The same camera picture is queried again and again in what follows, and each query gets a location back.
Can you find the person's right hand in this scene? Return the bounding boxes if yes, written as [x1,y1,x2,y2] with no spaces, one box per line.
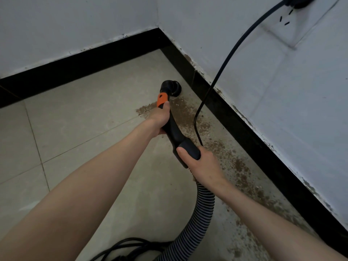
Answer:
[176,145,229,194]

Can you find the person's left hand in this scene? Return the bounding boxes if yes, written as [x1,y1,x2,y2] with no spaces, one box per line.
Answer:
[146,100,172,138]

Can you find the brown sawdust dirt patch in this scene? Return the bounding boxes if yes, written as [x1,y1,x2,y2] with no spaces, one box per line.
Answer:
[136,95,322,261]

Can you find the black vacuum hose with handle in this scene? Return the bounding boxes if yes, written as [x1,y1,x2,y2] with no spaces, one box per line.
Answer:
[154,80,216,261]

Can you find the black power cable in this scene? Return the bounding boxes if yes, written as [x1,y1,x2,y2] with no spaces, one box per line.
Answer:
[90,0,316,261]

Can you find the person's right forearm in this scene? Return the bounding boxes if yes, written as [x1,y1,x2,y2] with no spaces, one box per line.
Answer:
[217,179,346,261]

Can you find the person's left forearm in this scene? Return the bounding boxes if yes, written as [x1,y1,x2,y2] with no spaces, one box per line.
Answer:
[0,123,158,261]

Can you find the tiled floor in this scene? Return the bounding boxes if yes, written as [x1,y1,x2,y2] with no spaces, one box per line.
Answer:
[0,50,322,261]

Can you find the white wall socket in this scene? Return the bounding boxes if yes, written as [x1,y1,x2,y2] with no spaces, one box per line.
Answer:
[266,0,340,49]

